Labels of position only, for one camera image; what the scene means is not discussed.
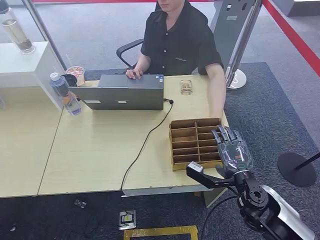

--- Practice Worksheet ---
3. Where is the black office chair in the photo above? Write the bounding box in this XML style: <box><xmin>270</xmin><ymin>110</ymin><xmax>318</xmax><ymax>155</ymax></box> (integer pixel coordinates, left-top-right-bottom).
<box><xmin>115</xmin><ymin>0</ymin><xmax>163</xmax><ymax>69</ymax></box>

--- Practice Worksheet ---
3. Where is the white shelf box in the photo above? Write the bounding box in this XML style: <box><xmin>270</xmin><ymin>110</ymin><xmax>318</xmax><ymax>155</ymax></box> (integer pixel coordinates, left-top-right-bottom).
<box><xmin>0</xmin><ymin>41</ymin><xmax>66</xmax><ymax>112</ymax></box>

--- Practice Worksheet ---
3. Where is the grey slanted metal bar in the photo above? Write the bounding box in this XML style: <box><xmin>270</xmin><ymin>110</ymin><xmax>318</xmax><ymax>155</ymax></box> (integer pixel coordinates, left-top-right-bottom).
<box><xmin>21</xmin><ymin>0</ymin><xmax>69</xmax><ymax>71</ymax></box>

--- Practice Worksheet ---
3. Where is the person's right hand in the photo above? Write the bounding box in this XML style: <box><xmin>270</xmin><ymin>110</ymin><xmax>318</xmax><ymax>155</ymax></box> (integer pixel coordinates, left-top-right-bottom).
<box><xmin>125</xmin><ymin>68</ymin><xmax>143</xmax><ymax>81</ymax></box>

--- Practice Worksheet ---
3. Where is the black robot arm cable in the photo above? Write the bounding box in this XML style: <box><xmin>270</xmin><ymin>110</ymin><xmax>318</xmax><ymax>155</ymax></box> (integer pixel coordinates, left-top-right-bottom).
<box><xmin>199</xmin><ymin>194</ymin><xmax>238</xmax><ymax>240</ymax></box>

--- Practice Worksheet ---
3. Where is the yellow floor tape frame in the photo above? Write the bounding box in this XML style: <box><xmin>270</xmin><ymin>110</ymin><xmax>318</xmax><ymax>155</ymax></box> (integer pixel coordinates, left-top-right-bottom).
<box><xmin>123</xmin><ymin>225</ymin><xmax>199</xmax><ymax>240</ymax></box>

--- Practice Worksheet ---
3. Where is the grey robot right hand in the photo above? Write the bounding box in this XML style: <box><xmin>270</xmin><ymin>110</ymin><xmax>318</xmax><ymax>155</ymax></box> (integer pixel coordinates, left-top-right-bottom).
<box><xmin>211</xmin><ymin>125</ymin><xmax>254</xmax><ymax>178</ymax></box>

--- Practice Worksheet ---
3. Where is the cardboard divider box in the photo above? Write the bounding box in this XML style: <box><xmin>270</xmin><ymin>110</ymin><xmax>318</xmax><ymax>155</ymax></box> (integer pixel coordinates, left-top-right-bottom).
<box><xmin>168</xmin><ymin>117</ymin><xmax>226</xmax><ymax>172</ymax></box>

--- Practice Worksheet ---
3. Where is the person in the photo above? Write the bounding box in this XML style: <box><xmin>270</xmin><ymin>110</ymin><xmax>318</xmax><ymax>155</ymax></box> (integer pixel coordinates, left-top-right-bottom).
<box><xmin>125</xmin><ymin>0</ymin><xmax>227</xmax><ymax>120</ymax></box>

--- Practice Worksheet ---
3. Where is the tall glass tea bottle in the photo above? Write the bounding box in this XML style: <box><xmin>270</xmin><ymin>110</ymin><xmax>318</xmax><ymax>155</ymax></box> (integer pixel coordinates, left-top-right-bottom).
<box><xmin>0</xmin><ymin>0</ymin><xmax>36</xmax><ymax>55</ymax></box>

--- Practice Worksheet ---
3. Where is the small black floor object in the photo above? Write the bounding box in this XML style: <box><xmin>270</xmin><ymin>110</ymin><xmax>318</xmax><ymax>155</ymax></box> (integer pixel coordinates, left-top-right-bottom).
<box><xmin>73</xmin><ymin>199</ymin><xmax>88</xmax><ymax>210</ymax></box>

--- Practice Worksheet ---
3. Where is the grey kiosk stand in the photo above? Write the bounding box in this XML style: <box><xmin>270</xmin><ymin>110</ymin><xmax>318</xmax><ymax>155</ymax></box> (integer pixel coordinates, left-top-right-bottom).
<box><xmin>210</xmin><ymin>0</ymin><xmax>258</xmax><ymax>72</ymax></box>

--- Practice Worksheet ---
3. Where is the chrome pole with round base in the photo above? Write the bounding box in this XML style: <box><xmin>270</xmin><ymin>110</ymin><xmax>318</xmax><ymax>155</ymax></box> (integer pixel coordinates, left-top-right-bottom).
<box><xmin>224</xmin><ymin>0</ymin><xmax>263</xmax><ymax>91</ymax></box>

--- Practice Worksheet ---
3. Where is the metal floor socket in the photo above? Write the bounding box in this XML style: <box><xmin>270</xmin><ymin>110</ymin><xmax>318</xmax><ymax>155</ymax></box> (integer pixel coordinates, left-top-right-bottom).
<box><xmin>118</xmin><ymin>209</ymin><xmax>137</xmax><ymax>231</ymax></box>

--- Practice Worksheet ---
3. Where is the clear plastic water bottle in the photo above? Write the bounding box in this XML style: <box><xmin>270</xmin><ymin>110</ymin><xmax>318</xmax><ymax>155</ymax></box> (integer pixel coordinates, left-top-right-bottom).
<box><xmin>49</xmin><ymin>72</ymin><xmax>83</xmax><ymax>117</ymax></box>

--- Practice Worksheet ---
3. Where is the black round base stand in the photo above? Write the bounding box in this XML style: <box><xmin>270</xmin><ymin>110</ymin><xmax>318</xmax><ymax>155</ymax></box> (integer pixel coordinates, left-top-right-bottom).
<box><xmin>276</xmin><ymin>151</ymin><xmax>320</xmax><ymax>189</ymax></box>

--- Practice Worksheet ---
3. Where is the black laptop power cable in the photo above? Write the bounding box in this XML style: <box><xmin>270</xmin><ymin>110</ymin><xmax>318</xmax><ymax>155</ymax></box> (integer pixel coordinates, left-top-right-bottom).
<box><xmin>120</xmin><ymin>98</ymin><xmax>174</xmax><ymax>193</ymax></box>

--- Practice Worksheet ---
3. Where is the grey laptop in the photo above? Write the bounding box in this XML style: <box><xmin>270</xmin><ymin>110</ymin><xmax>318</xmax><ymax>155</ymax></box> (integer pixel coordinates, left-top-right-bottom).
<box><xmin>70</xmin><ymin>74</ymin><xmax>165</xmax><ymax>111</ymax></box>

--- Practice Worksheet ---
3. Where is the black cup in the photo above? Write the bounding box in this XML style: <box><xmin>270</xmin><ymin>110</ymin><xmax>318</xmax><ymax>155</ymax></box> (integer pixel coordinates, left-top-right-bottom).
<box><xmin>61</xmin><ymin>73</ymin><xmax>78</xmax><ymax>88</ymax></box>

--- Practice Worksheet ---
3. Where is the pale wrist camera on bracket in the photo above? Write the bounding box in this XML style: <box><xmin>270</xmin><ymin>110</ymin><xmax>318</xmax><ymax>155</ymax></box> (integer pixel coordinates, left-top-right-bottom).
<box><xmin>186</xmin><ymin>161</ymin><xmax>236</xmax><ymax>190</ymax></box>

